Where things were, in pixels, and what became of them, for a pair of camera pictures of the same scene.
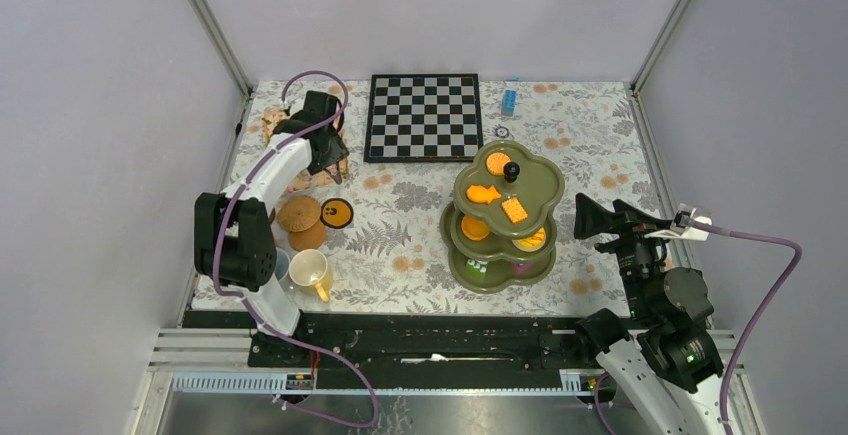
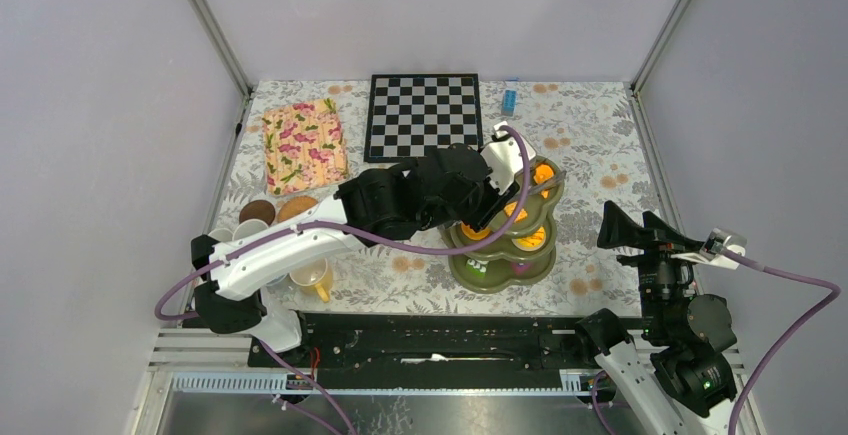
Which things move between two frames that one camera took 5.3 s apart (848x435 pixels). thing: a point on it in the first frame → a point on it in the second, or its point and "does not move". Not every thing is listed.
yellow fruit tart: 531,243 does not move
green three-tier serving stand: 500,227 does not move
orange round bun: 474,228 does not move
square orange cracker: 514,210 does not move
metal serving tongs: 338,175 → 547,183
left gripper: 337,152 → 495,203
